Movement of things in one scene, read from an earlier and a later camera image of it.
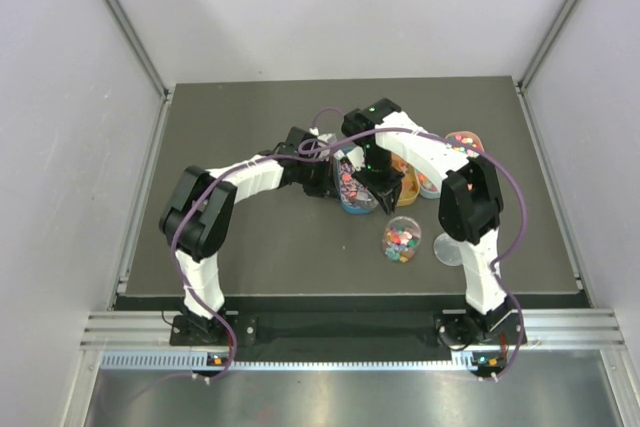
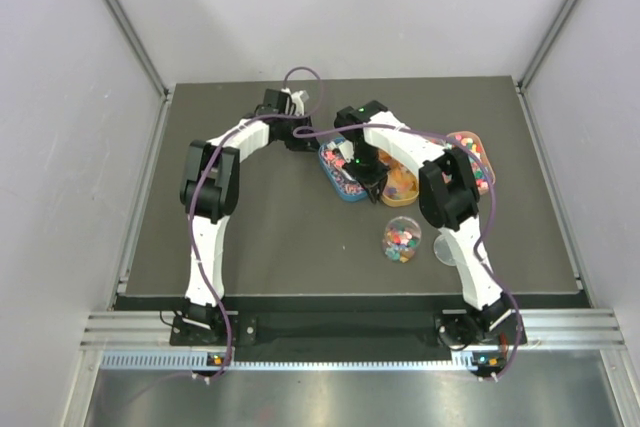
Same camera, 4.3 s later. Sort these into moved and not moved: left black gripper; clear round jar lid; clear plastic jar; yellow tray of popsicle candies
Moved: left black gripper
Not moved: clear plastic jar; clear round jar lid; yellow tray of popsicle candies
